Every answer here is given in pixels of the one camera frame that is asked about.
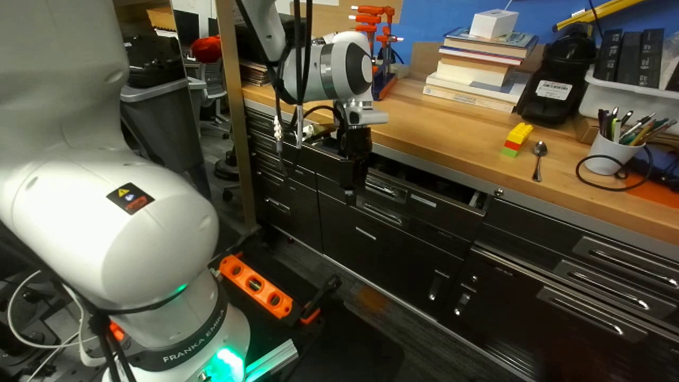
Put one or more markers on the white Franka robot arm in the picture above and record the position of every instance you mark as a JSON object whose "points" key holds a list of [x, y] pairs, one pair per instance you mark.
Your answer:
{"points": [[106, 234]]}

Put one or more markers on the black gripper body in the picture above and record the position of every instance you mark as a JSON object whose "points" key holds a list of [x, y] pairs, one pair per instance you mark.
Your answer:
{"points": [[356, 149]]}

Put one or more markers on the white plastic bin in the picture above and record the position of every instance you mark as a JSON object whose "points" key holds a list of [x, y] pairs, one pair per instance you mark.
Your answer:
{"points": [[629, 99]]}

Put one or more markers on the background computer monitor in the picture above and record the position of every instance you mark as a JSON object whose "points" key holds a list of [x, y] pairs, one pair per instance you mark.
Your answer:
{"points": [[188, 31]]}

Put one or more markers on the black drawer cabinet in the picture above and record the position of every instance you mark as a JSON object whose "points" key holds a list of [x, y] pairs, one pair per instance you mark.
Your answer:
{"points": [[566, 283]]}

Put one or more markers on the stack of books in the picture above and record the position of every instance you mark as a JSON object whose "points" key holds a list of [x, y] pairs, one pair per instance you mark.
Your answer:
{"points": [[484, 64]]}

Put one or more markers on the red fabric object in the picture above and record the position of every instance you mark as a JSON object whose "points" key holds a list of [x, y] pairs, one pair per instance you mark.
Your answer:
{"points": [[207, 49]]}

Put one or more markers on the wooden upright post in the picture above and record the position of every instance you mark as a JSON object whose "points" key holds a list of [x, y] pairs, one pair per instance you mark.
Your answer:
{"points": [[235, 141]]}

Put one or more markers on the metal spoon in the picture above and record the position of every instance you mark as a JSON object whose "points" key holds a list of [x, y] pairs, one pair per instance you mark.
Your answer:
{"points": [[540, 151]]}

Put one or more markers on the yellow red green toy bricks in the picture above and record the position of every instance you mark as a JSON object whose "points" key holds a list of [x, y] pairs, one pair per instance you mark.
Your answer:
{"points": [[518, 138]]}

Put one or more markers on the small white box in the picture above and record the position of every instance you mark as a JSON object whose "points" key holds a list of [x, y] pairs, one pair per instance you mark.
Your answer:
{"points": [[493, 25]]}

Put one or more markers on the grey trash bin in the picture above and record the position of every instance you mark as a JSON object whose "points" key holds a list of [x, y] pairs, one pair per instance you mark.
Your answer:
{"points": [[162, 135]]}

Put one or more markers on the white pen cup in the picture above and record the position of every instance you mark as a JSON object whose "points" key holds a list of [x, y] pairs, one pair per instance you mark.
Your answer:
{"points": [[611, 156]]}

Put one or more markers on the yellow spirit level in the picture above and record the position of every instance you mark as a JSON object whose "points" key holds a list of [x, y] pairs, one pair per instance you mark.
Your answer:
{"points": [[597, 14]]}

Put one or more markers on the black cartridge box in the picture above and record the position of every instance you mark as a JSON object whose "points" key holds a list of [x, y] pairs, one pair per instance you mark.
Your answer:
{"points": [[632, 59], [609, 53], [653, 59]]}

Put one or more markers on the small orange clip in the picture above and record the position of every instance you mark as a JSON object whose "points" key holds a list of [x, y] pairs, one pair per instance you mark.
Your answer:
{"points": [[117, 331]]}

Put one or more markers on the black orange clamp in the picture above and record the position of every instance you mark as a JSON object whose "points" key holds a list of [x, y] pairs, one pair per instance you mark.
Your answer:
{"points": [[319, 300]]}

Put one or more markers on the black label maker device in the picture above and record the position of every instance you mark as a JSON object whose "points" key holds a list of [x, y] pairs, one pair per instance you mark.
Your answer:
{"points": [[554, 77]]}

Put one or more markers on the orange flat sheet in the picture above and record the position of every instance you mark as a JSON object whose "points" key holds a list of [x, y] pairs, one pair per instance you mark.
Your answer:
{"points": [[654, 194]]}

